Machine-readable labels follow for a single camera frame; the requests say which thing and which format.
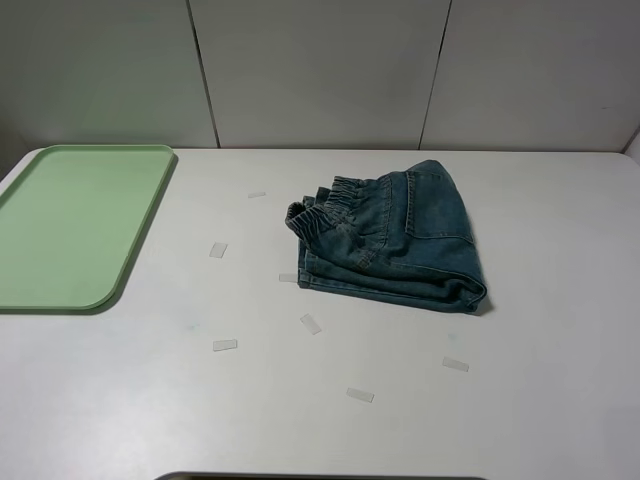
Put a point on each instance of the clear tape strip tilted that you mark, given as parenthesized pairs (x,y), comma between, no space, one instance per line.
(310,324)

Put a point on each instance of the light green plastic tray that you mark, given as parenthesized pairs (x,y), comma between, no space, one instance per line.
(72,221)

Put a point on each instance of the blue children's denim shorts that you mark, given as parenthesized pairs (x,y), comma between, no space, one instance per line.
(404,238)

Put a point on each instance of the clear tape strip lower middle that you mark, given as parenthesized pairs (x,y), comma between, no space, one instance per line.
(360,395)

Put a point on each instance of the clear tape strip lower right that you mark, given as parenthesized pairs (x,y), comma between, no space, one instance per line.
(455,364)

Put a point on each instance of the clear tape strip middle left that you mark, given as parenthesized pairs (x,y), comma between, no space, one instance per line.
(288,277)

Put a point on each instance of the clear tape strip lower left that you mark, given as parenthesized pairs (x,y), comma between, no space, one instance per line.
(224,345)

